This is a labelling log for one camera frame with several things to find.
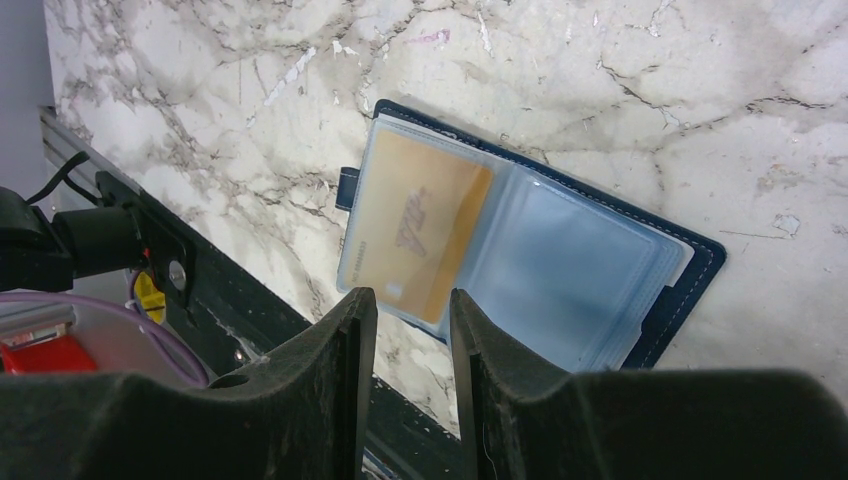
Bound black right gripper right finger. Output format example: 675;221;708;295
449;289;847;479

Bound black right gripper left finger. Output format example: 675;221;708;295
1;287;377;479

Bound blue leather card holder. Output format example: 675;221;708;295
336;99;727;372

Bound gold credit card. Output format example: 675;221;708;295
337;127;496;331

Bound red container under table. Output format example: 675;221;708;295
1;335;98;375

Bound black metal base rail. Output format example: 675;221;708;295
40;107;462;479

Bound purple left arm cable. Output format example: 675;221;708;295
0;268;211;390

